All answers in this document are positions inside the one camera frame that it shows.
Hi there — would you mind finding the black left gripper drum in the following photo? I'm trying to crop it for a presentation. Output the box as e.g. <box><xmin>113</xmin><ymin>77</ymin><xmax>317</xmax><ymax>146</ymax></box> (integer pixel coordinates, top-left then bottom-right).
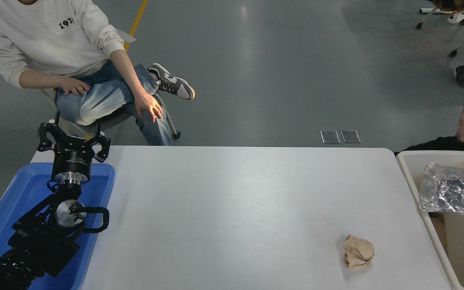
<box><xmin>52</xmin><ymin>138</ymin><xmax>95</xmax><ymax>175</ymax></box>

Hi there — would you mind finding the silver foil tray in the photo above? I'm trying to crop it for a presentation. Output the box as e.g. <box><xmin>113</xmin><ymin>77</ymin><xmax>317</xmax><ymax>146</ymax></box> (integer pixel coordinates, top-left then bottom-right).
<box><xmin>419</xmin><ymin>162</ymin><xmax>464</xmax><ymax>223</ymax></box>

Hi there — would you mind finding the seated person's right hand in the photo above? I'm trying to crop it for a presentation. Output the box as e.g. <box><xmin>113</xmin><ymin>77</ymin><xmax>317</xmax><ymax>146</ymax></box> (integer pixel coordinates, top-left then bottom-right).
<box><xmin>58</xmin><ymin>76</ymin><xmax>91</xmax><ymax>97</ymax></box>

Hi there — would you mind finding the seated person's left hand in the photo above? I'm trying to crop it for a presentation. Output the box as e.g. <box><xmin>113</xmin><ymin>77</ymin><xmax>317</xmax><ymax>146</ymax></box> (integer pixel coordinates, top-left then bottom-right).
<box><xmin>134</xmin><ymin>90</ymin><xmax>164</xmax><ymax>123</ymax></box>

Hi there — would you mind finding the blue plastic tray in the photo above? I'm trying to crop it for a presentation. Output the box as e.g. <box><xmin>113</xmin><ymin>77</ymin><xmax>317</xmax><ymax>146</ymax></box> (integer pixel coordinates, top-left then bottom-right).
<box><xmin>0</xmin><ymin>162</ymin><xmax>116</xmax><ymax>290</ymax></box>

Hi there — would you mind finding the seated person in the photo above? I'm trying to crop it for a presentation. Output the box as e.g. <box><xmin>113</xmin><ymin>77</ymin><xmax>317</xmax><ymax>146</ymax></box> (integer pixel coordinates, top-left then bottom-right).
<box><xmin>0</xmin><ymin>0</ymin><xmax>196</xmax><ymax>146</ymax></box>

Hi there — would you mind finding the white chair with castors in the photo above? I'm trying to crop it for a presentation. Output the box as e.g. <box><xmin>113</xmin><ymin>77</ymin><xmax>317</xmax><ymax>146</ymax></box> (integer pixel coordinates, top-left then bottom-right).
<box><xmin>40</xmin><ymin>29</ymin><xmax>181</xmax><ymax>141</ymax></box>

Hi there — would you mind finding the crumpled tan paper ball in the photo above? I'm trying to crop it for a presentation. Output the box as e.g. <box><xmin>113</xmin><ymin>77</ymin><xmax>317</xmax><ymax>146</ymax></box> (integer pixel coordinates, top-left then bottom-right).
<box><xmin>343</xmin><ymin>235</ymin><xmax>376</xmax><ymax>269</ymax></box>

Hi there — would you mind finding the dark brown furry bundle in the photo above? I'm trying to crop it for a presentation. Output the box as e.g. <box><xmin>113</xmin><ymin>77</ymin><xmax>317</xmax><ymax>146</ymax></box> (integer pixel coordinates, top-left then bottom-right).
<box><xmin>433</xmin><ymin>0</ymin><xmax>464</xmax><ymax>12</ymax></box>

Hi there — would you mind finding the large pale bin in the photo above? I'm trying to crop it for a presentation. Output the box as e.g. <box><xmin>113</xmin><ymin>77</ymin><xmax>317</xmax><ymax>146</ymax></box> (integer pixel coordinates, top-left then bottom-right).
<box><xmin>396</xmin><ymin>150</ymin><xmax>464</xmax><ymax>290</ymax></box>

